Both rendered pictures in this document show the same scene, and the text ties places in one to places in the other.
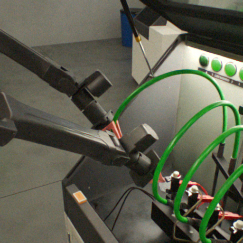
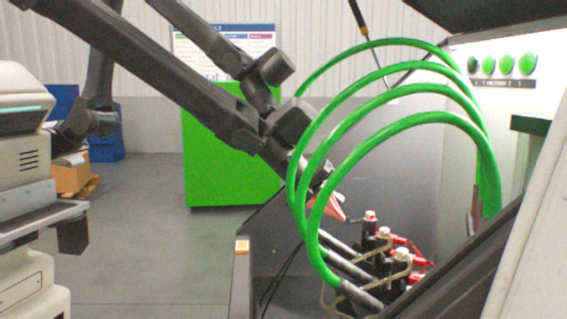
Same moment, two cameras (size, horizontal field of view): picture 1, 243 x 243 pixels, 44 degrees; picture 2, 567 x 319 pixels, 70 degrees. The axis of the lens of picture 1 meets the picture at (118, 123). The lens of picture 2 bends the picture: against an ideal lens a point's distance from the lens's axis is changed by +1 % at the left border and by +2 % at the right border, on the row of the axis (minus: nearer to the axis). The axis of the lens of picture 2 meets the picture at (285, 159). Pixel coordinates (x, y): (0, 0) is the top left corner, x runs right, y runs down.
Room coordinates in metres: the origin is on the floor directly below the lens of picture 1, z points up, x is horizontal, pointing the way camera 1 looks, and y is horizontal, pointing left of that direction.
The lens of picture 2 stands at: (0.07, -0.37, 1.36)
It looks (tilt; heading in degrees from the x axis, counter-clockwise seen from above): 12 degrees down; 27
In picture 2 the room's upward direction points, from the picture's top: straight up
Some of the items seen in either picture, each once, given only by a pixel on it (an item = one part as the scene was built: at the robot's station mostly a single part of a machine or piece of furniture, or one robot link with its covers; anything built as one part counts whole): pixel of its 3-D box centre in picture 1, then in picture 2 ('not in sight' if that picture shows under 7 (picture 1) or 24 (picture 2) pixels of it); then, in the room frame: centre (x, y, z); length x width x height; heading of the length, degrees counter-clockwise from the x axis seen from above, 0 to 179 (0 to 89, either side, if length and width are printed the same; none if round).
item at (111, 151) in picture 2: not in sight; (77, 123); (4.27, 5.55, 0.61); 1.26 x 0.48 x 1.22; 116
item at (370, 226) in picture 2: (170, 201); (361, 272); (0.76, -0.17, 0.99); 0.05 x 0.03 x 0.21; 122
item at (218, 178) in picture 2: not in sight; (232, 142); (3.63, 2.12, 0.65); 0.95 x 0.86 x 1.30; 124
